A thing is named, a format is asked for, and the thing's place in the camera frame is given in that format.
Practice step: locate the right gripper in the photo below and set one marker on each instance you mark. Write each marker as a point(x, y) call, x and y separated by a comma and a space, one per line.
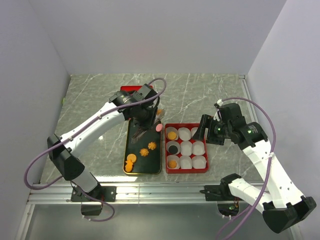
point(208, 122)

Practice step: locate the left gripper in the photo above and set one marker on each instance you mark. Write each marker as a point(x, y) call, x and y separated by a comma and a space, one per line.
point(153, 110)

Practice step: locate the metal tongs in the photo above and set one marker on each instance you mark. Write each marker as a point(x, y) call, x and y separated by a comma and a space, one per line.
point(139, 132)

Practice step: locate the orange flower cookie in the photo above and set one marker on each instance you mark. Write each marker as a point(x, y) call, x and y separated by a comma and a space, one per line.
point(152, 146)

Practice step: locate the round dotted orange cookie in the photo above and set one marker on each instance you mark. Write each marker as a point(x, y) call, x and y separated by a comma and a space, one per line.
point(172, 135)

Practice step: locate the black sandwich cookie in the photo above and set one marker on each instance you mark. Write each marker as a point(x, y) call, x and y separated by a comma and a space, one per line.
point(173, 149)

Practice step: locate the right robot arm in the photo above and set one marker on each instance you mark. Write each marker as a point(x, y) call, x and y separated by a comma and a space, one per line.
point(280, 202)

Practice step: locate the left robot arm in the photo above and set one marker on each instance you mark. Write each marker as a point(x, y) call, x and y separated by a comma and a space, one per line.
point(64, 151)

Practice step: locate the white paper cup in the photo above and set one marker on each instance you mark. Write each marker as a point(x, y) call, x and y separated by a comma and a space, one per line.
point(199, 162)
point(198, 148)
point(185, 162)
point(193, 130)
point(171, 129)
point(175, 158)
point(173, 143)
point(184, 134)
point(186, 148)

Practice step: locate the pink macaron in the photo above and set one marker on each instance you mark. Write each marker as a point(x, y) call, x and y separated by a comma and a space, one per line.
point(159, 127)

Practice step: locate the red box lid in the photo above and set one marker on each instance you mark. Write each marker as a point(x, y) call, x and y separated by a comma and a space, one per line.
point(129, 88)

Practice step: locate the black gold-rimmed tray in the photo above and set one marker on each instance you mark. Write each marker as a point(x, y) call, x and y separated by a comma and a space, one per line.
point(149, 165)

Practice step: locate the red cookie box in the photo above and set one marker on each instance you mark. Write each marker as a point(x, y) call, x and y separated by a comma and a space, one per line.
point(182, 171)

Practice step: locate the round dotted biscuit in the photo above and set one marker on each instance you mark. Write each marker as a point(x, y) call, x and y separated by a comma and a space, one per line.
point(132, 158)

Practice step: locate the orange fish cookie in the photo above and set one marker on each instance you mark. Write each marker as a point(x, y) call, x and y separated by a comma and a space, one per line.
point(128, 167)

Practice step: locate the aluminium front rail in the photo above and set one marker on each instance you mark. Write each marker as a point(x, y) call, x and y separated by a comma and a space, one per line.
point(128, 193)

